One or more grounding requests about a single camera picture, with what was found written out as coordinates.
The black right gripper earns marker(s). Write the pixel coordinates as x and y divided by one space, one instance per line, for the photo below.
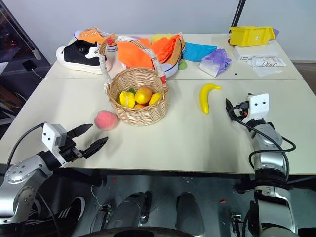
242 108

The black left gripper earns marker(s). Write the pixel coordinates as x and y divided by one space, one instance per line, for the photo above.
70 149

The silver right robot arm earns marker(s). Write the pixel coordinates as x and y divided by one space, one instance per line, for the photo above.
267 158

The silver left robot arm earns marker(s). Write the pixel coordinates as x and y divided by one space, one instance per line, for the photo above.
23 172

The small orange fruit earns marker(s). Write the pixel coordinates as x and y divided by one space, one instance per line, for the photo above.
140 106

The pink peach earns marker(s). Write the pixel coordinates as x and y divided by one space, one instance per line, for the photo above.
105 120

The yellow banana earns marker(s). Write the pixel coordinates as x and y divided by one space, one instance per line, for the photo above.
205 97

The purple plastic bag pack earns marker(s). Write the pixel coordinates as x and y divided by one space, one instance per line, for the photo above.
214 63

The white flat box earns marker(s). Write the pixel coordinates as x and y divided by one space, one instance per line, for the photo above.
256 52

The green round object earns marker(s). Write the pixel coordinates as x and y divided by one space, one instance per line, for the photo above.
183 66

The blue cloth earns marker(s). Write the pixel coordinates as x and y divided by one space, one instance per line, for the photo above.
197 51

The yellow orange mango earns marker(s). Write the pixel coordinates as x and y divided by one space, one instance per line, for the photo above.
143 95

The white orange blue sneaker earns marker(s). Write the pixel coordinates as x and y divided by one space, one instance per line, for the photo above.
174 60

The yellow lemon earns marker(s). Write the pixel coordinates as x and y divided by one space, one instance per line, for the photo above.
155 98

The yellow plastic bin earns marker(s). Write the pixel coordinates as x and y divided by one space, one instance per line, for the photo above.
249 35

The black sneaker with white stripes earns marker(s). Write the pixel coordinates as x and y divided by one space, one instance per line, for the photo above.
61 214

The dark rounded shape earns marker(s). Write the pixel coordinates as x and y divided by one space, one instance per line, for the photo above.
130 209

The black and white sneaker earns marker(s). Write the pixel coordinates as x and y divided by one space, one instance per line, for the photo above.
74 55

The purple cloth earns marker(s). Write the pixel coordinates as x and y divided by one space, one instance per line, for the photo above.
276 32

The crumpled orange cloth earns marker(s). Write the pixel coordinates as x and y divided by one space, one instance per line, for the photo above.
164 48

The clear bottle with red cap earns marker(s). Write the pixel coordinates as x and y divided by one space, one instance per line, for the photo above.
111 50

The black stand pole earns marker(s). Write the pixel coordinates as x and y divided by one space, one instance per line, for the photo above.
237 12

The yellow cloth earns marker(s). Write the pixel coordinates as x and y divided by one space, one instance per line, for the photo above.
159 38

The white shoe with orange insole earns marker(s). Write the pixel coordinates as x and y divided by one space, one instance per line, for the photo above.
90 34

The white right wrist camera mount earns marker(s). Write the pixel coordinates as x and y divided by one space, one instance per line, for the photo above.
258 107

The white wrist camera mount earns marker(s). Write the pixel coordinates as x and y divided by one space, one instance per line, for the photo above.
258 107
50 137

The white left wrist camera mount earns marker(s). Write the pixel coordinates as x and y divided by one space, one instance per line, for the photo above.
50 137

